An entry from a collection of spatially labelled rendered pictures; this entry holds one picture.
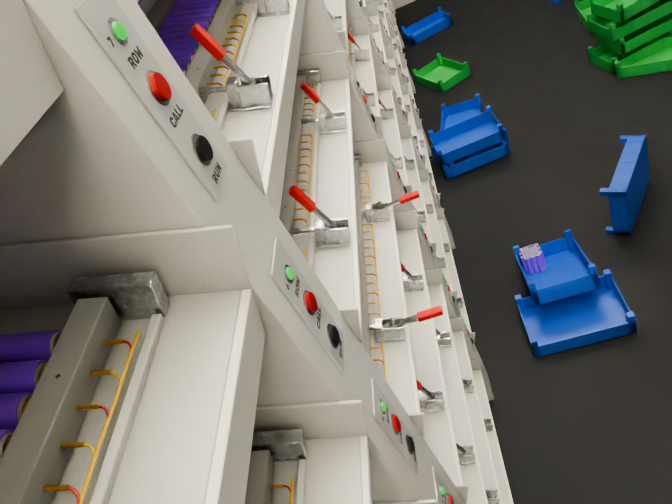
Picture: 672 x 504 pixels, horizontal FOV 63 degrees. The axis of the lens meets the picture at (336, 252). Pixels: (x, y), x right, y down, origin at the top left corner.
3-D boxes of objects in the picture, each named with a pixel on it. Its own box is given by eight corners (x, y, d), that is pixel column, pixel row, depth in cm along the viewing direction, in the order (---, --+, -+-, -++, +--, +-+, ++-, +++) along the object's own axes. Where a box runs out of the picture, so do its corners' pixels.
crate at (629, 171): (649, 178, 201) (625, 178, 206) (646, 134, 189) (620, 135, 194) (631, 236, 187) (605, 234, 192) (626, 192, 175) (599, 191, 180)
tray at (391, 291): (387, 179, 112) (385, 138, 106) (423, 456, 67) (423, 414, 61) (291, 188, 114) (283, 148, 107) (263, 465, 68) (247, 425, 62)
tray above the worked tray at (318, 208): (351, 100, 101) (343, 25, 92) (365, 372, 55) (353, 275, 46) (243, 112, 102) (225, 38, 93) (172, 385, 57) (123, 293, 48)
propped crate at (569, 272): (518, 265, 199) (512, 246, 196) (575, 248, 193) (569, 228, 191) (535, 306, 172) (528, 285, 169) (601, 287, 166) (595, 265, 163)
